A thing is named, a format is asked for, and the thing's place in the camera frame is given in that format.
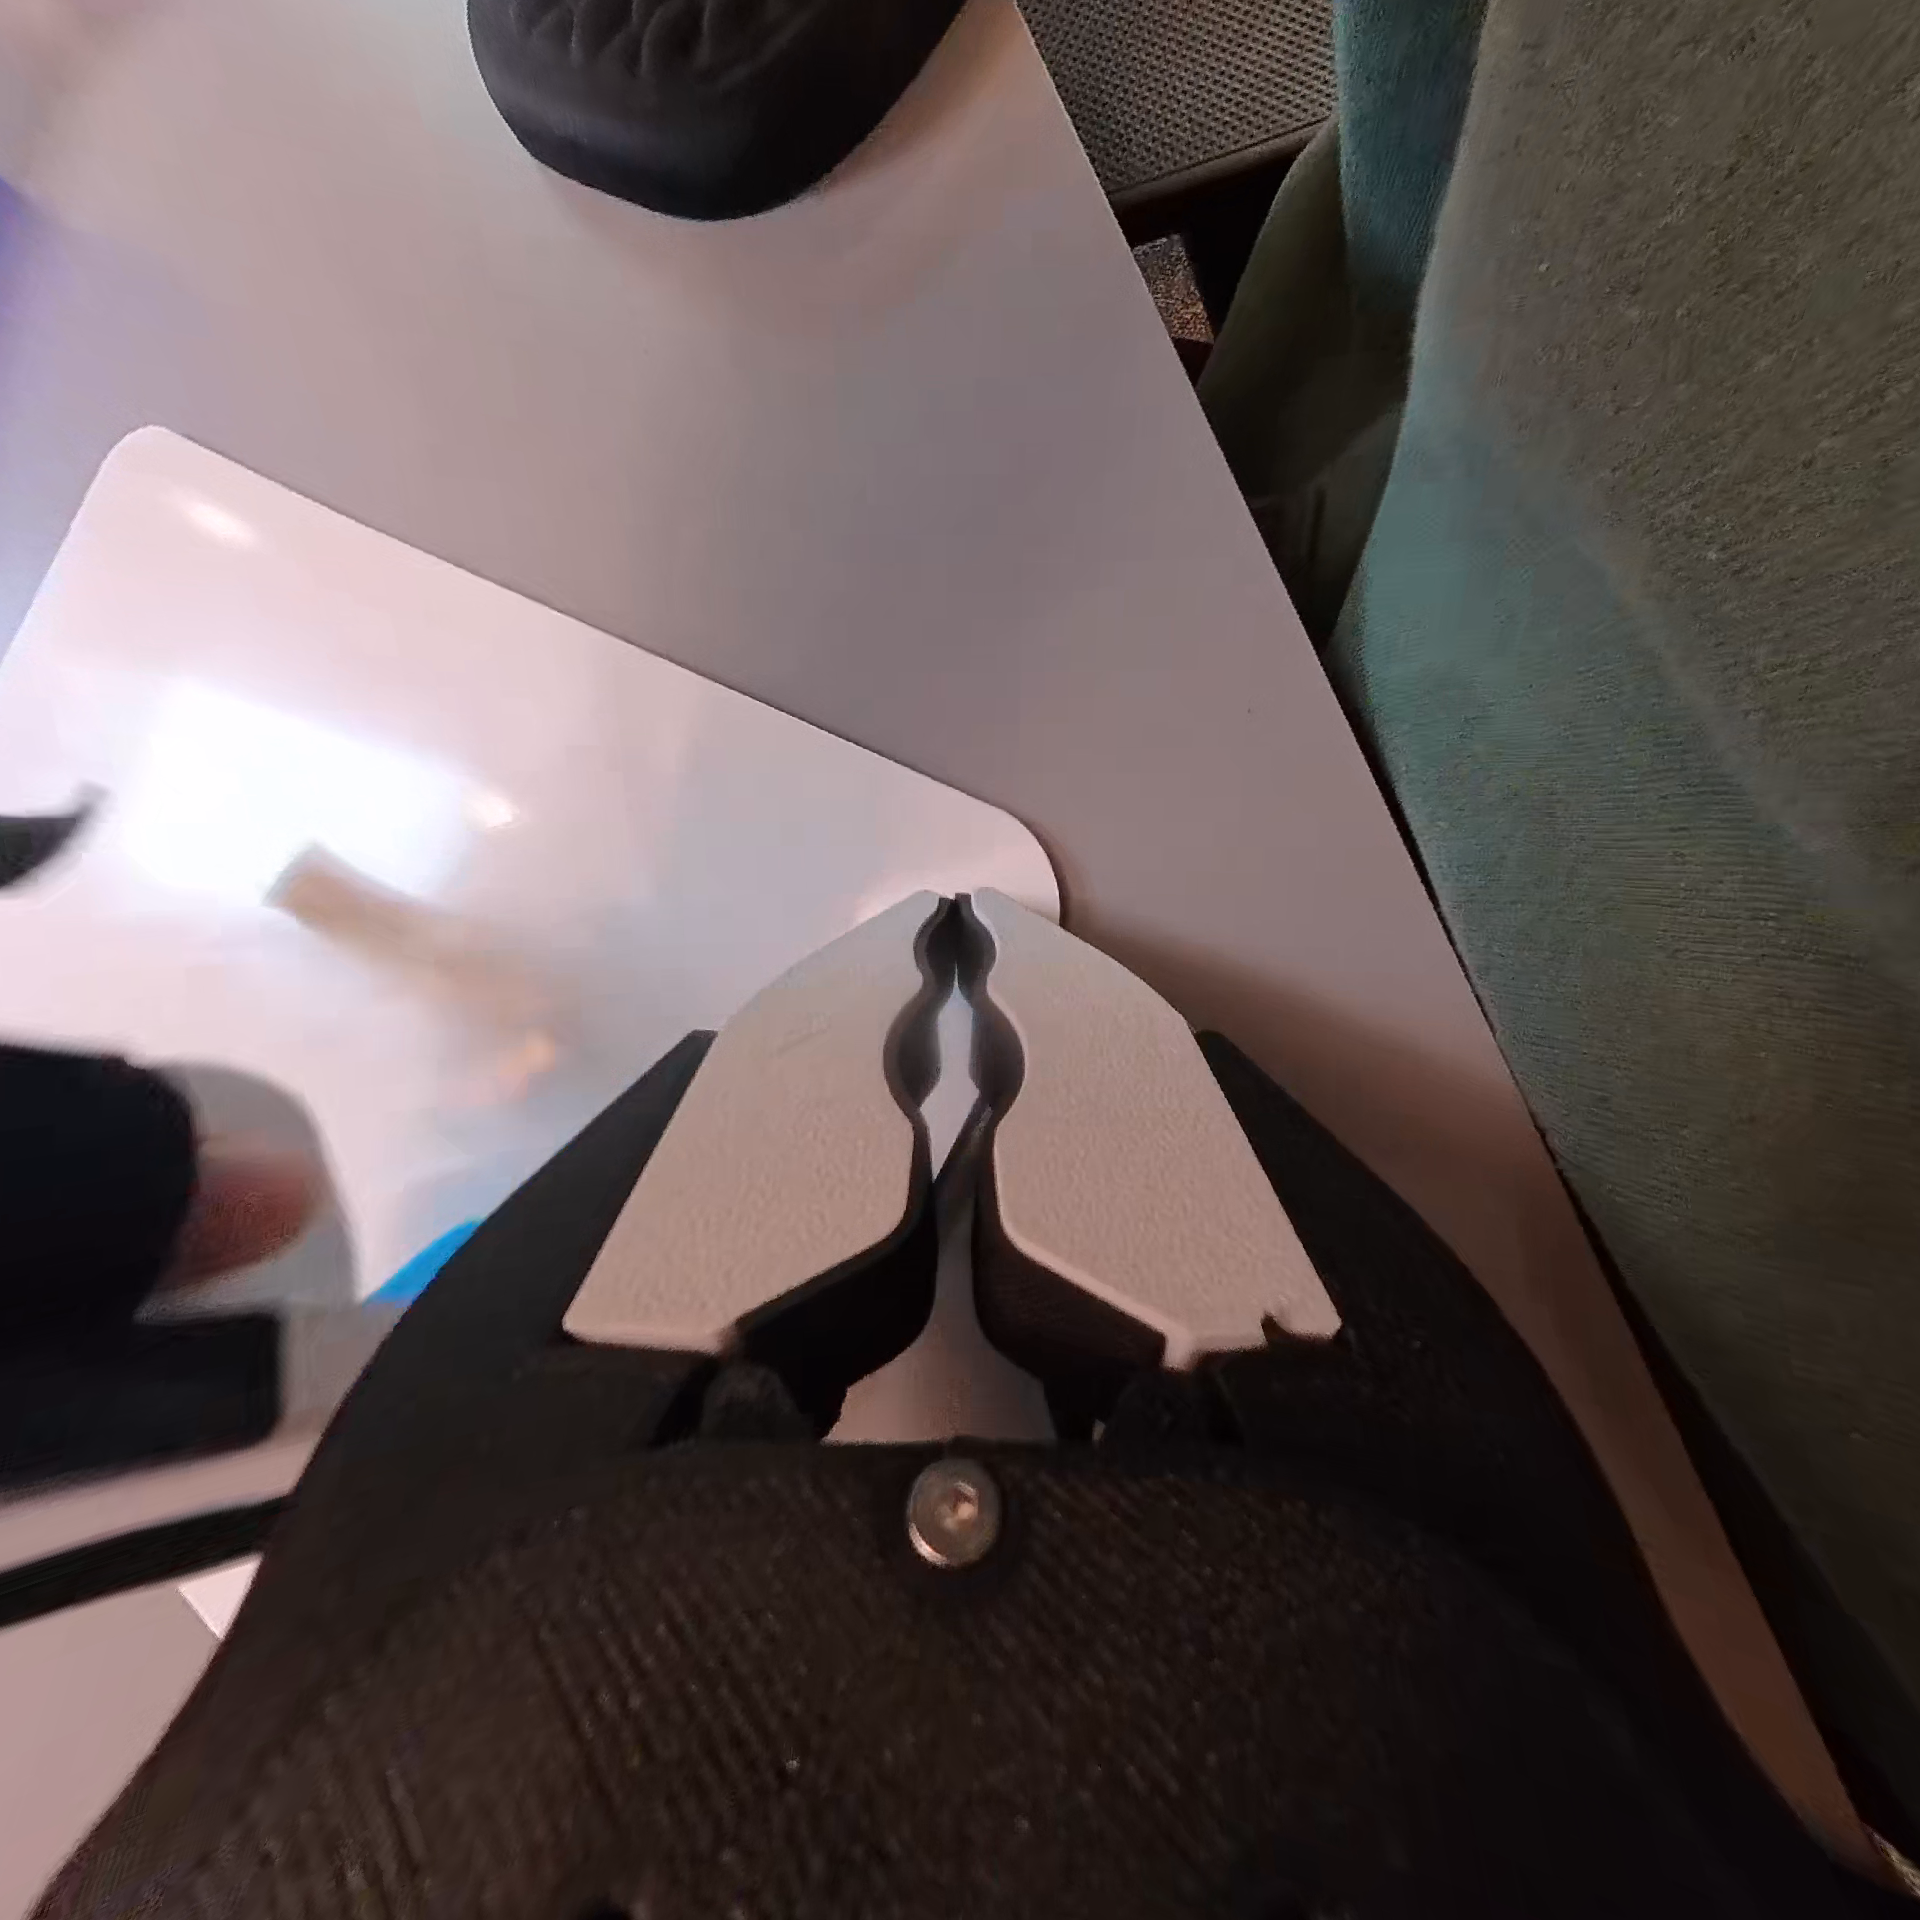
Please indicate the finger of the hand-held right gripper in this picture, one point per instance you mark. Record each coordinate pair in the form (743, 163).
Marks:
(339, 1372)

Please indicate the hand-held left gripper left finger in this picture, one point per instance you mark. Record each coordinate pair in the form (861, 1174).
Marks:
(750, 1186)

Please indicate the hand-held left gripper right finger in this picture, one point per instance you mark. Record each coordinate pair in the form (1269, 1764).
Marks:
(1156, 1186)

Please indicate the blue whiteboard eraser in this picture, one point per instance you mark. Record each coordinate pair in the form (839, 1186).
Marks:
(429, 1260)

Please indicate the white whiteboard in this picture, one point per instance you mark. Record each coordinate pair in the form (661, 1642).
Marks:
(601, 751)

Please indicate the black honeycomb pad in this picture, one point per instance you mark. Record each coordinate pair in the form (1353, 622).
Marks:
(722, 106)

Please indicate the grey mesh chair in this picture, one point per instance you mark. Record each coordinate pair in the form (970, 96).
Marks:
(1185, 76)

